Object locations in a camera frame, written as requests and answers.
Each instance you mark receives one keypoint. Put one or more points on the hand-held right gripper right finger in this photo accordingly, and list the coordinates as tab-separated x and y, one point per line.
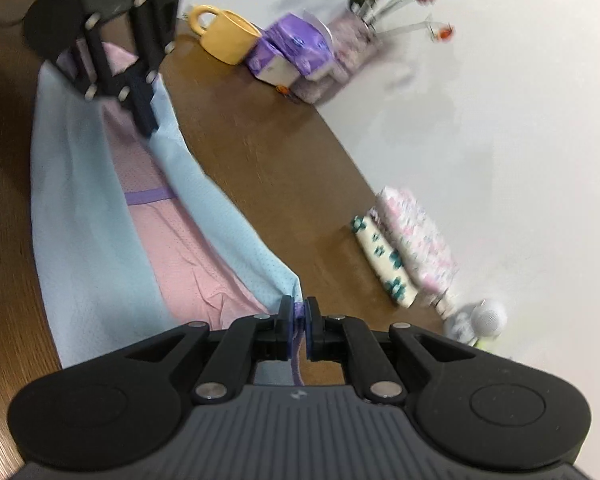
311	320

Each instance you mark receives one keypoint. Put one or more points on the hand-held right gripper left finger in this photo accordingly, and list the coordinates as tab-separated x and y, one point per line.
286	320

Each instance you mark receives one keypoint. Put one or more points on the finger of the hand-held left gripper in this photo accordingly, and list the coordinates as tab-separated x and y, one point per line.
102	80
145	105

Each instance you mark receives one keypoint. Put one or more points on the pink and blue sleeveless top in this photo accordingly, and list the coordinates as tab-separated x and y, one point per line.
90	220

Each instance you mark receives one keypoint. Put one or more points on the white green-flowered folded cloth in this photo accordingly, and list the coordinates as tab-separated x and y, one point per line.
385	260

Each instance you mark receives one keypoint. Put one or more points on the yellow mug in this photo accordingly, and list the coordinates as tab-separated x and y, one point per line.
230	37

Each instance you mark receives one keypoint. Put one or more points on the purple tissue pack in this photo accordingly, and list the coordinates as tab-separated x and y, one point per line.
300	45
270	65

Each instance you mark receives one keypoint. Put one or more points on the pink floral folded cloth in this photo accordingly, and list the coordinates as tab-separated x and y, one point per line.
420	245

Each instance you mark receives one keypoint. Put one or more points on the small orange figurine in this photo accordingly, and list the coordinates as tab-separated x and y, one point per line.
283	91

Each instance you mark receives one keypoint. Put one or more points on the white astronaut speaker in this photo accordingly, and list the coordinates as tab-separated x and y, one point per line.
485	317

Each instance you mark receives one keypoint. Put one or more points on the fuzzy purple vase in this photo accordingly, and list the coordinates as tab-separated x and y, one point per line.
350	45

